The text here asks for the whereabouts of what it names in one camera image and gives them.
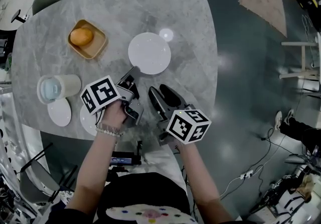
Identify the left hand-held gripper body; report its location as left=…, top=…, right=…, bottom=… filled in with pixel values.
left=80, top=74, right=145, bottom=129

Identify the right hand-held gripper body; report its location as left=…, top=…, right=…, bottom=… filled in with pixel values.
left=156, top=102, right=212, bottom=146

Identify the white plate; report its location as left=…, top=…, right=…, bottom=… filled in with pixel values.
left=79, top=103, right=101, bottom=136
left=47, top=97, right=72, bottom=127
left=128, top=32, right=172, bottom=75

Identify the person's right forearm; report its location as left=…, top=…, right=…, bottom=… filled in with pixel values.
left=167, top=140, right=235, bottom=221

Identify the person's left forearm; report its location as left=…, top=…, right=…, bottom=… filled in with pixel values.
left=65, top=129, right=123, bottom=212

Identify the person's left hand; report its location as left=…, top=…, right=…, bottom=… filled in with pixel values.
left=99, top=101, right=127, bottom=128

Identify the white pitcher blue lid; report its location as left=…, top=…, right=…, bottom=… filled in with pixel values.
left=37, top=74, right=82, bottom=105

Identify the tan rectangular tray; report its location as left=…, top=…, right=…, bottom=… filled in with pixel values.
left=67, top=19, right=107, bottom=60

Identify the orange bread roll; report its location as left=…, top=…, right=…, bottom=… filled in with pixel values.
left=70, top=27, right=94, bottom=47

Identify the black waist-mounted device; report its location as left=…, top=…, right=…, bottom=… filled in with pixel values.
left=110, top=151, right=142, bottom=167

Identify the person's black patched top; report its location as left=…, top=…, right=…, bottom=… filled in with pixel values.
left=46, top=172, right=199, bottom=224

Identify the grey black folding chair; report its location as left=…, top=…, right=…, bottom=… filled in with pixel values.
left=19, top=142, right=78, bottom=205

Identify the blue stool floral seat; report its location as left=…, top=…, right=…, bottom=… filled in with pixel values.
left=58, top=189, right=76, bottom=206

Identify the white side table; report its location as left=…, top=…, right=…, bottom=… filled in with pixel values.
left=279, top=41, right=321, bottom=93

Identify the white pearl bracelet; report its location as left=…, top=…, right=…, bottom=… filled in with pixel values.
left=95, top=127, right=124, bottom=139

